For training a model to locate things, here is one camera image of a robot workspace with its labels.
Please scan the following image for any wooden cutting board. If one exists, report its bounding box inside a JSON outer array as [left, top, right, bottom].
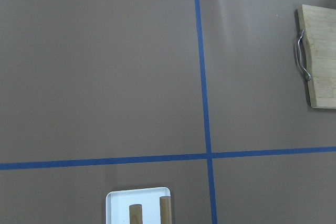
[[296, 5, 335, 109]]

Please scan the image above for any white rack tray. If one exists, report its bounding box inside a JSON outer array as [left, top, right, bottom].
[[106, 187, 171, 223]]

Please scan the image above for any wooden rack rod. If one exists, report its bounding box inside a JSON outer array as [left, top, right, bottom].
[[129, 204, 143, 224], [160, 196, 172, 224]]

